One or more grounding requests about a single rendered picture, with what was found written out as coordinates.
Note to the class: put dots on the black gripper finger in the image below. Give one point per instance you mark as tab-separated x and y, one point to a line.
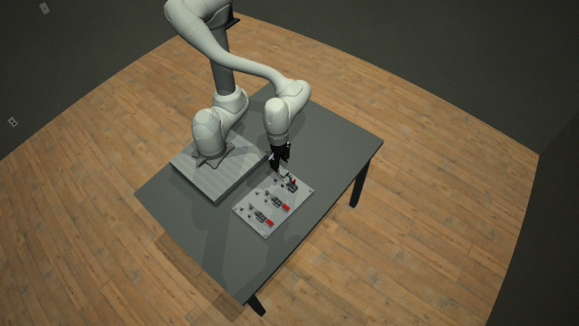
285	156
275	163

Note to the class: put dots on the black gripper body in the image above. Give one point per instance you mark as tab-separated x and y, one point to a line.
278	149

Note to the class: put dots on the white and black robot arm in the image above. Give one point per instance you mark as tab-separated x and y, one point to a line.
190	19

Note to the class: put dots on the black toggle clamp with red handle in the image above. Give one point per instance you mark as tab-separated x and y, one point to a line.
292	188

